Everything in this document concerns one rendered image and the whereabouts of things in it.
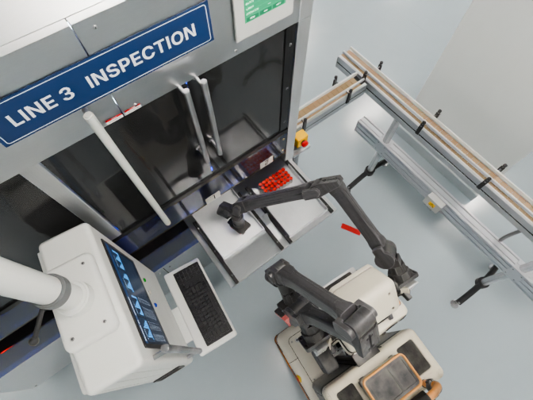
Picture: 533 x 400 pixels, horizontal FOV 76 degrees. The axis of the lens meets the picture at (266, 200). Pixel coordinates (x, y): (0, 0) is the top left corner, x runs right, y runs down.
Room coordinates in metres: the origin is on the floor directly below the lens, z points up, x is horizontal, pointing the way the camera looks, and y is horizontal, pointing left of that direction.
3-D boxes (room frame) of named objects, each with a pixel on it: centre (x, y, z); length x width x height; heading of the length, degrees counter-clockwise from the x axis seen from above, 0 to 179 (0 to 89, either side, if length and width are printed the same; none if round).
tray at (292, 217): (0.77, -0.12, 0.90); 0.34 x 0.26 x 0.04; 36
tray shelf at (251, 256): (0.71, 0.04, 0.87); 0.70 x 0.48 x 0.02; 127
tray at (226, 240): (0.66, 0.22, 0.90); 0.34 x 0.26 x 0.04; 37
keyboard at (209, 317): (0.25, 0.32, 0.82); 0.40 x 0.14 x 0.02; 31
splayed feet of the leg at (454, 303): (0.48, -1.55, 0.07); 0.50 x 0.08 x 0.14; 127
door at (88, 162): (0.62, 0.43, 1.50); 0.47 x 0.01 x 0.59; 127
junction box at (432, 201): (0.93, -1.12, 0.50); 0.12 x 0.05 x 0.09; 37
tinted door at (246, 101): (0.90, 0.07, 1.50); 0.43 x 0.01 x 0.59; 127
